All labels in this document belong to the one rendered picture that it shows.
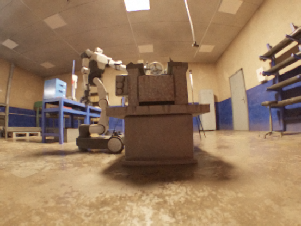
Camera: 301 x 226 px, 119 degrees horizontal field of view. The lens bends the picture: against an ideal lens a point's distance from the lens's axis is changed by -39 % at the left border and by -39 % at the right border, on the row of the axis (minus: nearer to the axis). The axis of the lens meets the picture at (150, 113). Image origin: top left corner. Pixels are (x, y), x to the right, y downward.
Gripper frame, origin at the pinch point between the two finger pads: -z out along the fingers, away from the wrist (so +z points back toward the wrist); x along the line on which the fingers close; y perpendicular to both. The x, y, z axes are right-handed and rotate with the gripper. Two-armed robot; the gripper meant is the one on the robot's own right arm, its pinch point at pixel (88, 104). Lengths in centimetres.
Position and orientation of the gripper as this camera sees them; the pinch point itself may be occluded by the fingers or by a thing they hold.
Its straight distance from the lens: 187.3
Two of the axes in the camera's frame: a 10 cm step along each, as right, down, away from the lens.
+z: -2.5, -9.5, 1.9
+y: 5.4, 0.3, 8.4
